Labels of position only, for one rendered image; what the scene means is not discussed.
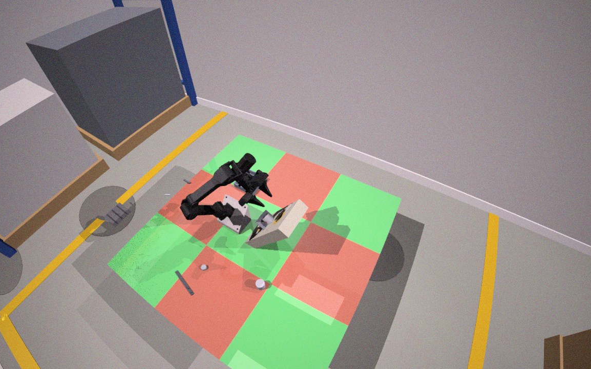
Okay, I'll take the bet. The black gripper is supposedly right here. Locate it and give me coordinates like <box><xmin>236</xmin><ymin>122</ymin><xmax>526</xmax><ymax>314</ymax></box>
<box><xmin>237</xmin><ymin>172</ymin><xmax>272</xmax><ymax>207</ymax></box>

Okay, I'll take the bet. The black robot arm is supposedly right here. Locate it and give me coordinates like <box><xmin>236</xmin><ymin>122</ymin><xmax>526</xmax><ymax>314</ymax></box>
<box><xmin>180</xmin><ymin>153</ymin><xmax>265</xmax><ymax>220</ymax></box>

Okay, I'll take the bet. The grey flat bar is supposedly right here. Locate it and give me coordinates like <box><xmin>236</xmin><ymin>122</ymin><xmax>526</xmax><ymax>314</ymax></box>
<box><xmin>175</xmin><ymin>270</ymin><xmax>194</xmax><ymax>295</ymax></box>

